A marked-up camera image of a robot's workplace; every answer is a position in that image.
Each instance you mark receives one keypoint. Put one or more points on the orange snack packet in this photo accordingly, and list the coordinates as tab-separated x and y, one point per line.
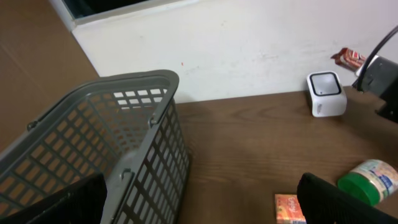
288	210

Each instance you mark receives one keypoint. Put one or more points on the dark window with white frame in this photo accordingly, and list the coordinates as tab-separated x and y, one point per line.
74	13

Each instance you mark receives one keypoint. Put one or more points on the white barcode scanner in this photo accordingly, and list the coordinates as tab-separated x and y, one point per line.
327	96

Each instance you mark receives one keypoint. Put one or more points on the orange Top chocolate bar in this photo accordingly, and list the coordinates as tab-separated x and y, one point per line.
349	59

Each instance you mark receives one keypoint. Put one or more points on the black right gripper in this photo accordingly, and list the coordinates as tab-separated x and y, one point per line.
380	78

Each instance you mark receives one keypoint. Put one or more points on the green-lidded white jar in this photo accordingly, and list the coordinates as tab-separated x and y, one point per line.
371	182

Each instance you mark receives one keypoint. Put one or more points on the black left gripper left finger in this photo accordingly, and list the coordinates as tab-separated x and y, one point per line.
80	203

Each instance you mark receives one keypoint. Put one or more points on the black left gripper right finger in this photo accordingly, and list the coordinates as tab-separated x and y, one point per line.
322	202

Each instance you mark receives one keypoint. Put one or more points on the grey plastic mesh basket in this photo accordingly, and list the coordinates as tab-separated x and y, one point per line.
125	127

